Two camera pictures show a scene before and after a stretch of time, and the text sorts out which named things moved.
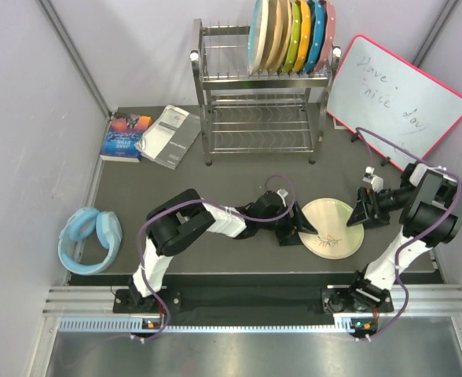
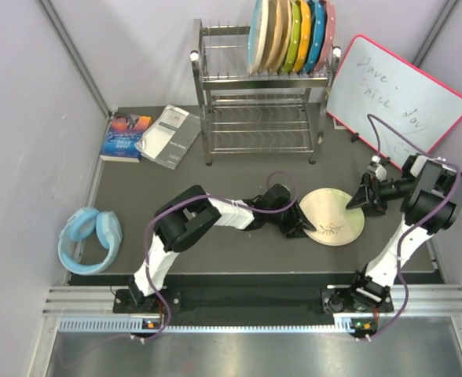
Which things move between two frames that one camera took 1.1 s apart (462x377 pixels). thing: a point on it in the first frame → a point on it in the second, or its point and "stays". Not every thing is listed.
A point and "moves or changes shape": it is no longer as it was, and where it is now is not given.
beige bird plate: x=285 y=36 stays
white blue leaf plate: x=258 y=34 stays
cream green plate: x=335 y=239 moves or changes shape
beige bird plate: x=273 y=27 stays
